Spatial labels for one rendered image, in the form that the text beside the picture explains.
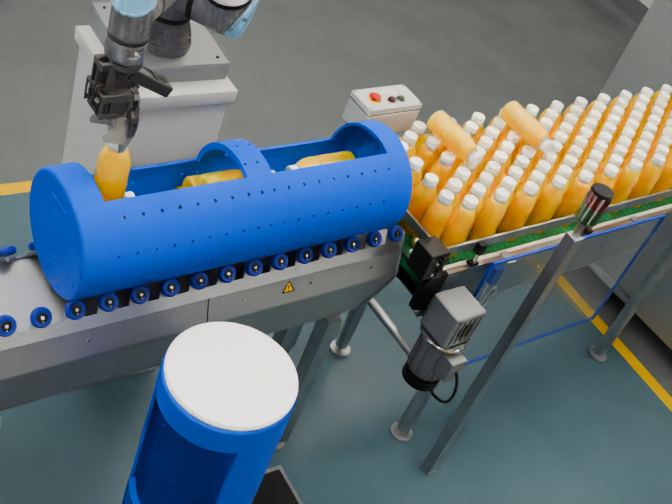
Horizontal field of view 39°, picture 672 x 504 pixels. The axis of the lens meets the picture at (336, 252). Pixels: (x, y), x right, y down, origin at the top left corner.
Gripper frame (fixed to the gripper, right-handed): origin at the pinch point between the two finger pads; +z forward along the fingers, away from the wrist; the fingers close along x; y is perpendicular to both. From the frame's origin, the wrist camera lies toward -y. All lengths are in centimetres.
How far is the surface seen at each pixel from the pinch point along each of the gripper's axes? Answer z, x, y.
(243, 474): 45, 56, -9
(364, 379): 134, -4, -119
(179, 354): 28.5, 34.2, -2.0
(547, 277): 39, 37, -117
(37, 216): 25.5, -8.1, 11.3
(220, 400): 29, 47, -4
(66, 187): 9.0, 1.7, 10.6
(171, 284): 35.3, 10.8, -13.3
